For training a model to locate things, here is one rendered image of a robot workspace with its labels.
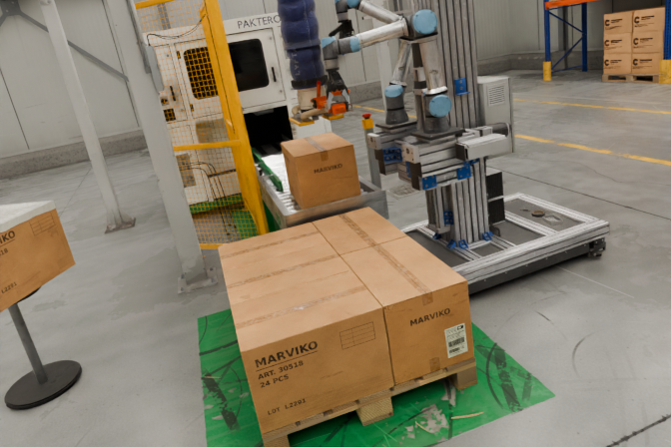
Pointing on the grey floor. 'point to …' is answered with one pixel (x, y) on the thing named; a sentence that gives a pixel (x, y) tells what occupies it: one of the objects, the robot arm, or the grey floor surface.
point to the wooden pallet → (378, 409)
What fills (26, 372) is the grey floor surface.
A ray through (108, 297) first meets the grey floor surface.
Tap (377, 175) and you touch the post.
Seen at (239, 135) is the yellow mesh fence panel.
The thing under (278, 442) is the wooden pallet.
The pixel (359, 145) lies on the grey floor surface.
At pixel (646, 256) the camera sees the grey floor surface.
